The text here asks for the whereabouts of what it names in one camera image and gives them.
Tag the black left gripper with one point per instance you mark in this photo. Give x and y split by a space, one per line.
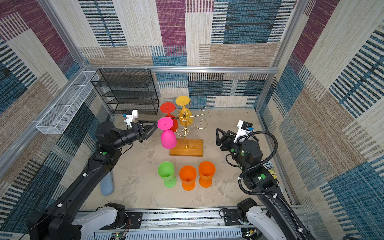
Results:
140 133

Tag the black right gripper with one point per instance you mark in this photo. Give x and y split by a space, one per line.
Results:
229 139

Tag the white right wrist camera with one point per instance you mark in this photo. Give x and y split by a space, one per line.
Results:
244 129

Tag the printed booklet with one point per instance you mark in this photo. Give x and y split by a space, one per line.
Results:
270 167

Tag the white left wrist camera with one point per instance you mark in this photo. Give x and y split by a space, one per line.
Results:
130 116

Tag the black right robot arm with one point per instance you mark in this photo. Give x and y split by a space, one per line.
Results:
256 180

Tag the green wine glass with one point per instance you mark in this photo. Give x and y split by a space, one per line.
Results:
166 172

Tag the red wine glass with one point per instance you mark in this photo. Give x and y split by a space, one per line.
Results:
168 108

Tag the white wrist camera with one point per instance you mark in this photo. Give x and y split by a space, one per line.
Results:
130 116
244 129

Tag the pink wine glass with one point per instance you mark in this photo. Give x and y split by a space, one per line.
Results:
168 138

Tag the yellow wine glass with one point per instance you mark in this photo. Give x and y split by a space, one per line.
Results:
185 114

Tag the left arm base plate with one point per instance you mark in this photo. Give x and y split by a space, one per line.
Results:
131 220

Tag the black mesh shelf rack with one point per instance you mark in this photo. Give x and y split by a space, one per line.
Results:
124 90

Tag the large orange wine glass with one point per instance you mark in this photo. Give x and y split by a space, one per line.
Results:
206 172

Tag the white wire basket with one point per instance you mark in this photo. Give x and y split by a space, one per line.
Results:
59 116

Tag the small orange wine glass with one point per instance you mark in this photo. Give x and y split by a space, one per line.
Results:
188 176

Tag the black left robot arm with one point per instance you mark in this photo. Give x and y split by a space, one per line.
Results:
58 222

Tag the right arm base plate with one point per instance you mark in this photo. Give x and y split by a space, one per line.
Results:
231 217

